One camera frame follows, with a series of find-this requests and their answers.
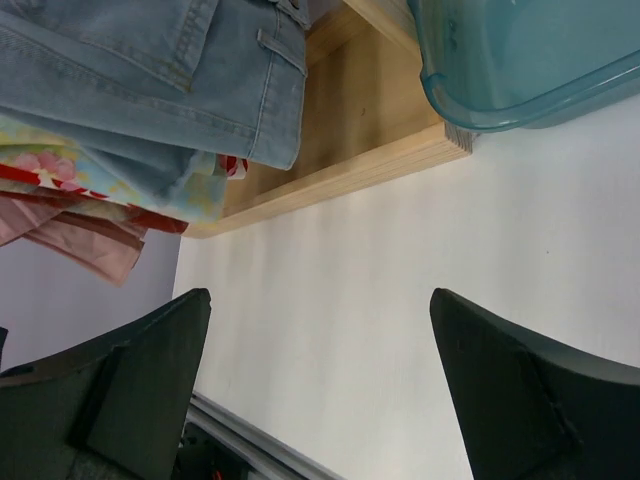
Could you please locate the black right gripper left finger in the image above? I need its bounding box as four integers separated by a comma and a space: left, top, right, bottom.
1, 289, 211, 479

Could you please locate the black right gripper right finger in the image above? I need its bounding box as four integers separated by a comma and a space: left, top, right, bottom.
430, 288, 639, 479

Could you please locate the pink ruffled skirt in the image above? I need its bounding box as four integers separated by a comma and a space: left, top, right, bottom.
1, 193, 147, 287

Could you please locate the pastel floral skirt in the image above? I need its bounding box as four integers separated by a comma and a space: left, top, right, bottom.
1, 116, 227, 223

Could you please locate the red heart print skirt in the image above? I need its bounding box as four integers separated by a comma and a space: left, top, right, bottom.
1, 158, 248, 235

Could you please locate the blue denim skirt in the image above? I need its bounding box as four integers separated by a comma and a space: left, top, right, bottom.
1, 0, 310, 205

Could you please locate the wooden clothes rack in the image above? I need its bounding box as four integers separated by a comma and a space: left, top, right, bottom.
184, 1, 473, 239

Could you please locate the teal plastic basin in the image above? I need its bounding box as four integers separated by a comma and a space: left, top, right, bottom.
408, 0, 639, 133

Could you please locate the aluminium mounting rail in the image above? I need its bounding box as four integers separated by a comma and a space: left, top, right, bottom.
185, 392, 343, 479

